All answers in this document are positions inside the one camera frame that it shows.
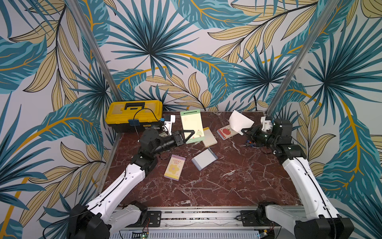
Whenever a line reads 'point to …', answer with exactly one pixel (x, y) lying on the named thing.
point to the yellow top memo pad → (209, 139)
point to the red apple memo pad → (226, 132)
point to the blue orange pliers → (249, 143)
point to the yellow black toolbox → (132, 116)
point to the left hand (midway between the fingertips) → (192, 135)
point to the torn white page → (238, 121)
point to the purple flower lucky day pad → (174, 167)
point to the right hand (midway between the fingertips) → (241, 130)
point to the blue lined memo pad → (204, 159)
